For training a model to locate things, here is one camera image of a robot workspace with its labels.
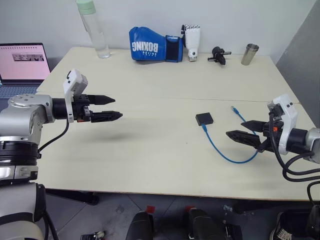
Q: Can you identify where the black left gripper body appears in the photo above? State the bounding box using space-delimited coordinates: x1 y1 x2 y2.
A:
72 94 92 123

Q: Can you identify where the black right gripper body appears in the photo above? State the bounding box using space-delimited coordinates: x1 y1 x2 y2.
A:
260 119 285 154

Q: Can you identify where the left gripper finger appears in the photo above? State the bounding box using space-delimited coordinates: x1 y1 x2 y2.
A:
88 94 117 106
90 110 124 123

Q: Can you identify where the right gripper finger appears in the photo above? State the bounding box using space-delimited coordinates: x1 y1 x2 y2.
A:
240 119 267 134
225 129 266 152

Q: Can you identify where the small black box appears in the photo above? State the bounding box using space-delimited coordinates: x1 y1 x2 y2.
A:
195 112 215 127

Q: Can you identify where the clear bottle with green cap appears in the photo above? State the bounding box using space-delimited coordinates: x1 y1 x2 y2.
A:
75 0 112 60

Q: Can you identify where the open laptop with pink screen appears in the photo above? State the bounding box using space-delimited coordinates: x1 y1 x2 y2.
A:
0 42 52 100

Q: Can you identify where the blue boxing glove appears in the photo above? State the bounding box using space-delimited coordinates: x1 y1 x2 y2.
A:
128 26 185 63

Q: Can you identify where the stainless steel cup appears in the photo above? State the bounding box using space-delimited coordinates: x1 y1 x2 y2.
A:
240 43 260 66

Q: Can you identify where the small black clamp tool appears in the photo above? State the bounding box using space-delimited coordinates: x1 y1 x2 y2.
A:
207 46 232 67

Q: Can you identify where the black shoe with white sole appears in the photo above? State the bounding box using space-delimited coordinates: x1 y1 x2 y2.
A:
269 209 320 240

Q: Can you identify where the dark rounded shape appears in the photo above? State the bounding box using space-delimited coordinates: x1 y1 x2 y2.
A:
124 210 156 240
183 206 227 240

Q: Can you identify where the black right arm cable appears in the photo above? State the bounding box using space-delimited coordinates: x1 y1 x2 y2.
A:
267 106 320 210

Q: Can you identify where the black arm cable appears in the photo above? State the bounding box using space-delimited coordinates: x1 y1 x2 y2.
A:
267 106 320 210
36 120 70 159

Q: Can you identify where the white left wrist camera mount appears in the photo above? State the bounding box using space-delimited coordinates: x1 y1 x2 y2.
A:
62 69 89 123

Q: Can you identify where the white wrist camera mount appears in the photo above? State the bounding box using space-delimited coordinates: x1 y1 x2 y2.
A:
266 93 299 156
62 69 89 123

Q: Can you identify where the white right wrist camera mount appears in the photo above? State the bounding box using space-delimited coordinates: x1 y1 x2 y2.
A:
266 93 299 156

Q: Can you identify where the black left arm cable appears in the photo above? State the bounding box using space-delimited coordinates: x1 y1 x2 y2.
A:
36 120 70 159

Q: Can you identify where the blue Ethernet cable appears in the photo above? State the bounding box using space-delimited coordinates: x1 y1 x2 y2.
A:
201 105 260 165

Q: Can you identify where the metal table bracket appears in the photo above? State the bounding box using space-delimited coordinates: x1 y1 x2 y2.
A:
223 203 252 215

